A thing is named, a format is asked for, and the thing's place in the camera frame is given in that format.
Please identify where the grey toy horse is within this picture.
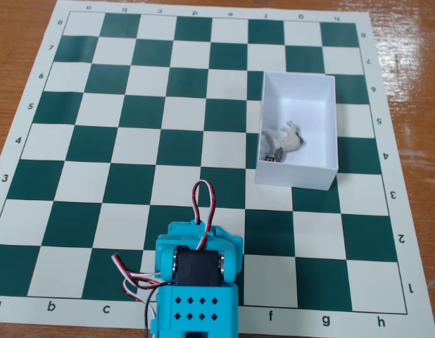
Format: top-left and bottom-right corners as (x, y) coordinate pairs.
(261, 120), (305, 164)

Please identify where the white rectangular box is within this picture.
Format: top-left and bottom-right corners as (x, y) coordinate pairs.
(255, 70), (341, 192)

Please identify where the green and cream chessboard mat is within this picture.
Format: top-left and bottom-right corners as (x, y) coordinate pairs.
(0, 0), (435, 338)

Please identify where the looped red white black cable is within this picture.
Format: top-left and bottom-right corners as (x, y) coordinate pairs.
(191, 180), (217, 249)

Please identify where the red white black servo cable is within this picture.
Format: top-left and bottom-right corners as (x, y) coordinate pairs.
(111, 252), (163, 284)
(121, 277), (158, 338)

